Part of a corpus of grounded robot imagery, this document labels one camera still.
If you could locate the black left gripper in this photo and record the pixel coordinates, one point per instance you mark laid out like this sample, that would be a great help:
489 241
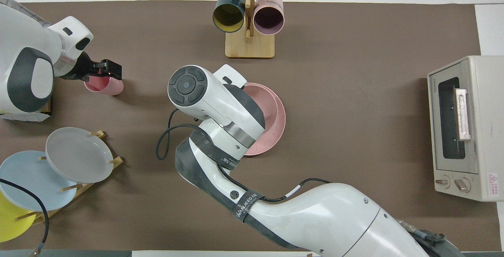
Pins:
80 70

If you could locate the pink cup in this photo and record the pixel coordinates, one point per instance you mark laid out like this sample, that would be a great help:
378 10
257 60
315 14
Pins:
106 87

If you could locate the pink bowl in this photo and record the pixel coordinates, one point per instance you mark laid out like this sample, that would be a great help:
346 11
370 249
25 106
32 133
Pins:
264 107

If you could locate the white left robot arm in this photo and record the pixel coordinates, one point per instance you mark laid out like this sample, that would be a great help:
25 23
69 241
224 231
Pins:
23 40

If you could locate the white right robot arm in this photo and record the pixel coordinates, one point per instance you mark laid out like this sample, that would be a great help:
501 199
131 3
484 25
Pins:
334 221

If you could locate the grey plate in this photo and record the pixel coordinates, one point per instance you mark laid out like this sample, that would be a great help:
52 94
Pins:
78 154

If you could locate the wooden plate rack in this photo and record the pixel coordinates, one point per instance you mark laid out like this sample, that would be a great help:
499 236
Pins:
116 162

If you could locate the dark teal mug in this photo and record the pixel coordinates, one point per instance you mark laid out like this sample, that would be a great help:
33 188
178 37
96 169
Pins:
228 17

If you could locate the light blue plate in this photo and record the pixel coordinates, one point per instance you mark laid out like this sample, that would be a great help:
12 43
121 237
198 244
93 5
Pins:
31 178

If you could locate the wooden mug tree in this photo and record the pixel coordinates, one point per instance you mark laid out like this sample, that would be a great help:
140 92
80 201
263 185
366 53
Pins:
250 46

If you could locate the pale pink mug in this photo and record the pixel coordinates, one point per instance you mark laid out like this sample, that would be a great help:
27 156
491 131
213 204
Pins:
268 19

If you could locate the pink plate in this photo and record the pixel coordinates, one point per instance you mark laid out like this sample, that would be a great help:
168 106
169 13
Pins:
264 146

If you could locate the yellow plate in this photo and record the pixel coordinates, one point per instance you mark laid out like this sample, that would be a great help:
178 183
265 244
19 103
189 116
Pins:
12 221

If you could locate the brown table mat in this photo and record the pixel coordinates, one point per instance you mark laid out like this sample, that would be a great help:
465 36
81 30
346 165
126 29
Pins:
354 91

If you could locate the cream toaster oven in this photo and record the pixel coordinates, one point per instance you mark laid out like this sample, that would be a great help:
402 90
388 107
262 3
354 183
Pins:
488 123

